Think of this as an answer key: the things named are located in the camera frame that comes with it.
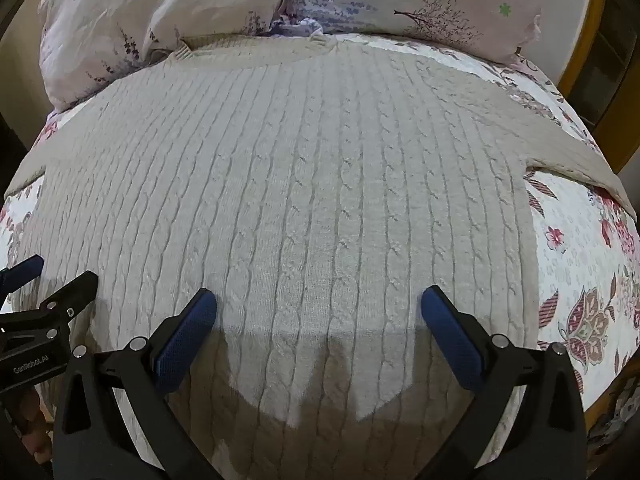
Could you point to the person's left hand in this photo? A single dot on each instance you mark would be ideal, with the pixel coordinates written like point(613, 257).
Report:
point(39, 430)

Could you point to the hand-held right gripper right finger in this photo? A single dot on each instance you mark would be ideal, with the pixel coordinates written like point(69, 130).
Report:
point(450, 340)

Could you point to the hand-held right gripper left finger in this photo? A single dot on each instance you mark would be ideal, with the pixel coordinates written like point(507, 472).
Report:
point(187, 340)

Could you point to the grey patterned cloth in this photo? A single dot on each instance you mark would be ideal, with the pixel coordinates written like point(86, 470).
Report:
point(619, 410)

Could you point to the floral quilted bedspread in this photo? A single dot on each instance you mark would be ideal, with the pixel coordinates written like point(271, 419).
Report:
point(575, 240)

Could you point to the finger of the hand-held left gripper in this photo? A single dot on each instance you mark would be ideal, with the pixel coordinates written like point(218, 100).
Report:
point(65, 297)
point(22, 270)

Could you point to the pink floral pillow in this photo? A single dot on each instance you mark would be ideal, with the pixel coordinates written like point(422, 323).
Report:
point(150, 0)

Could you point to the wooden bed frame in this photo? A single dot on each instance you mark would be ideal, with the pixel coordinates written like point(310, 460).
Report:
point(597, 35)

